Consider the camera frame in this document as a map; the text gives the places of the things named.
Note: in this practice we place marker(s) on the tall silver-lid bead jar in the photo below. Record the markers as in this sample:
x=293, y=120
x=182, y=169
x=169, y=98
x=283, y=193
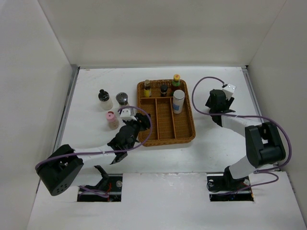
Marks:
x=178, y=101

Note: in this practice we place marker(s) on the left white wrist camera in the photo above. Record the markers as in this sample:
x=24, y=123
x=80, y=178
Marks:
x=127, y=114

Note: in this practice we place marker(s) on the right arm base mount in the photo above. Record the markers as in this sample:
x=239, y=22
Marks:
x=220, y=190

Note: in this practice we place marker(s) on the pink-lid spice jar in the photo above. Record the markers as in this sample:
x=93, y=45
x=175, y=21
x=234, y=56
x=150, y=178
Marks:
x=112, y=120

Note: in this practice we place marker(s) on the black-stopper glass bottle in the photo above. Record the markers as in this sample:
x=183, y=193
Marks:
x=104, y=98

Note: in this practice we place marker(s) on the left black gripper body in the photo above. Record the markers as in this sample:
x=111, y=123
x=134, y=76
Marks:
x=134, y=124

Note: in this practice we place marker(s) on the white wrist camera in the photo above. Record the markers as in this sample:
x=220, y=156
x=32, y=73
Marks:
x=127, y=114
x=229, y=90

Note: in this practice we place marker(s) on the chrome-top glass shaker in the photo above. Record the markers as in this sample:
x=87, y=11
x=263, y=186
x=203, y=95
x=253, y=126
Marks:
x=122, y=99

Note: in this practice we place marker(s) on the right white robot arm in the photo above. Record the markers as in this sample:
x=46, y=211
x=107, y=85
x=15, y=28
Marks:
x=263, y=142

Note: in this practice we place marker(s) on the brown wicker divided basket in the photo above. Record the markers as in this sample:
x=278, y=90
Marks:
x=167, y=127

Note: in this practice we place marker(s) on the small dark-lid pepper shaker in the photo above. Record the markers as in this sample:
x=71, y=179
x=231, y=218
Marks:
x=163, y=90

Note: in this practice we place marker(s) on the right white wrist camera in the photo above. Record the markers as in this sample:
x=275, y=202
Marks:
x=229, y=90

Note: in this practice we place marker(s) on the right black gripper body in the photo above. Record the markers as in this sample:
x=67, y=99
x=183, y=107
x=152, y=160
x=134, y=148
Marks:
x=229, y=103

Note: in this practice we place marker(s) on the small gold-cap yellow bottle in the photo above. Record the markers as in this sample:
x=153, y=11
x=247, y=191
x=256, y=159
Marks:
x=147, y=88

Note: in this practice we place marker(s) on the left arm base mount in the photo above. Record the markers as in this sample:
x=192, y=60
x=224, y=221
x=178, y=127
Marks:
x=108, y=189

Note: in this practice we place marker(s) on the yellow-cap brown sauce bottle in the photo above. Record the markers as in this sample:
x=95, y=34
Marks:
x=175, y=85

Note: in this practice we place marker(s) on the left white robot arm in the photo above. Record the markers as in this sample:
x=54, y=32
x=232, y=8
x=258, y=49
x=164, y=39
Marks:
x=59, y=171

